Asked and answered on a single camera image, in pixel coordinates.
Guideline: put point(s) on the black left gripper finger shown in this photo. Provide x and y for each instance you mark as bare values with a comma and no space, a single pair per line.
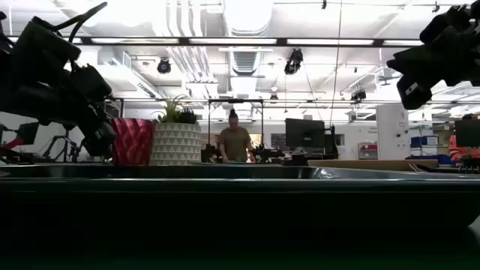
99,140

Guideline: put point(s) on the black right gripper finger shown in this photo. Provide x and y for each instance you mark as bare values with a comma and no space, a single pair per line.
414,93

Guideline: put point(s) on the red faceted cup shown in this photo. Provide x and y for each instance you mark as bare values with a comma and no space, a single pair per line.
133,142

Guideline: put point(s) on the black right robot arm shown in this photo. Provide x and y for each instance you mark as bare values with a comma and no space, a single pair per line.
452,18

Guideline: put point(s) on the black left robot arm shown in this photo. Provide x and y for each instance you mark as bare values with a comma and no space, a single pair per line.
41,45

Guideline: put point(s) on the dark metal tray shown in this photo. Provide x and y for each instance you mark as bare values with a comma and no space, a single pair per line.
225,202

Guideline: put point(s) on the small black monitor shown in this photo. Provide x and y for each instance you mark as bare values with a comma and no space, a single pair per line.
27,132

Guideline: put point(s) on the white pillar cabinet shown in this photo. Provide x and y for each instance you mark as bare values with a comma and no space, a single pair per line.
392,131

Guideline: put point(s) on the blue storage bin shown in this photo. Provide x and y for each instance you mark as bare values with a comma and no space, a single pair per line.
424,140
442,159

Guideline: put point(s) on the black computer monitor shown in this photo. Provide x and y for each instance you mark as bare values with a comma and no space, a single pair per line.
468,133
304,133

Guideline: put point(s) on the person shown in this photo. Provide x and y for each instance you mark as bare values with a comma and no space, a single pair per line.
459,152
235,142

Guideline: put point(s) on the red bin shelf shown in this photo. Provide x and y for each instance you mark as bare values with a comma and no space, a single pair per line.
368,150

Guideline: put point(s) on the white triangle-patterned planter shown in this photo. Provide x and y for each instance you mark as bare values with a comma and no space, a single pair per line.
176,144

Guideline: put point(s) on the green potted plant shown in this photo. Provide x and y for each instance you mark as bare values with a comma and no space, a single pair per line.
174,112

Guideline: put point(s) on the black background robot arms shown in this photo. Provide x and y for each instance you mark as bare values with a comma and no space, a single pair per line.
268,153

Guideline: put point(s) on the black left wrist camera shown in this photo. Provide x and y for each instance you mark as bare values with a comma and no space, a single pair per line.
92,82

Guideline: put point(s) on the black hanging ceiling camera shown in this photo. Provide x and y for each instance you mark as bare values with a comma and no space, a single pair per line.
293,62
358,95
164,66

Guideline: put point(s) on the black overhead frame beam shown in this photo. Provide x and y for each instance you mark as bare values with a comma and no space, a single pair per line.
240,41

